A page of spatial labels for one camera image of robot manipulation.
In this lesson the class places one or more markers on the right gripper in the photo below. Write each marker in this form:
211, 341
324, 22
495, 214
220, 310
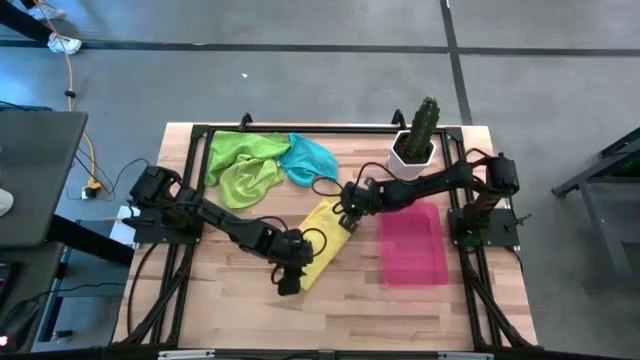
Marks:
362, 197

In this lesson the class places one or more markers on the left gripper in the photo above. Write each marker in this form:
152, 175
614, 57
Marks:
292, 247

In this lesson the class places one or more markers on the yellow microfiber towel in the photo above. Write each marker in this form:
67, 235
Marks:
327, 225

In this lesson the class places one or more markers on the teal microfiber towel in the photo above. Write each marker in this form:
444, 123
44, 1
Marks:
310, 160

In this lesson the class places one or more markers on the green microfiber towel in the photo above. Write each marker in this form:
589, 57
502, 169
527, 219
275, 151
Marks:
240, 175

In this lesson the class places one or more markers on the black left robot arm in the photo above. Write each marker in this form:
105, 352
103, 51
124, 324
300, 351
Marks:
200, 210

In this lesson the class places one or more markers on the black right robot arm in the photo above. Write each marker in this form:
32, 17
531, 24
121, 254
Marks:
425, 185

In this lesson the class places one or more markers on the pink translucent plastic basket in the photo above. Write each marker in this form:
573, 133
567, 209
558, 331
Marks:
415, 250

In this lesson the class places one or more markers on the white hexagonal plant pot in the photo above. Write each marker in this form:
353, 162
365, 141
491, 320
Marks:
400, 168

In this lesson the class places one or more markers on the green cactus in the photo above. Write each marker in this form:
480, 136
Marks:
422, 127

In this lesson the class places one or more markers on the large white paper sheet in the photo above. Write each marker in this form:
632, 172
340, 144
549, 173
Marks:
122, 233

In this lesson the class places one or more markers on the black desk crossbar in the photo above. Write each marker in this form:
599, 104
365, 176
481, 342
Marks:
90, 240

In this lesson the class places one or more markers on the orange power plug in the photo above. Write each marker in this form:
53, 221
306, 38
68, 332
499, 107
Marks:
92, 190

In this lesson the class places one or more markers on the black device with light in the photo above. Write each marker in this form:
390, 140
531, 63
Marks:
17, 325

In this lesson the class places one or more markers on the grey desk top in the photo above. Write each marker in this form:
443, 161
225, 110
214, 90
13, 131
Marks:
40, 165

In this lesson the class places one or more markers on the black metal cart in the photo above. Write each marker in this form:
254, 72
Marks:
625, 162

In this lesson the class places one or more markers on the white round object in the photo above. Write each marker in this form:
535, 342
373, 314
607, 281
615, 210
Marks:
5, 202

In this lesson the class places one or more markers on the person's white shoe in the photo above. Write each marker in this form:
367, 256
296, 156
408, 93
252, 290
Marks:
47, 12
65, 45

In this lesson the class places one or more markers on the person's leg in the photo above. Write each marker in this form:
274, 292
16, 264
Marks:
25, 22

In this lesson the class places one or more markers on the black metal table frame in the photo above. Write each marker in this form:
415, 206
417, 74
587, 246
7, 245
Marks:
325, 129

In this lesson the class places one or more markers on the silver table bracket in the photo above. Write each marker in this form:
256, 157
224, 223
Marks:
187, 354
465, 356

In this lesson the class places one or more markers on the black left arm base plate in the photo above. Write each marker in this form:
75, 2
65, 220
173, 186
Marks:
155, 232

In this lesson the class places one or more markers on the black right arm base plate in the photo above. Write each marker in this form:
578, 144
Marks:
500, 235

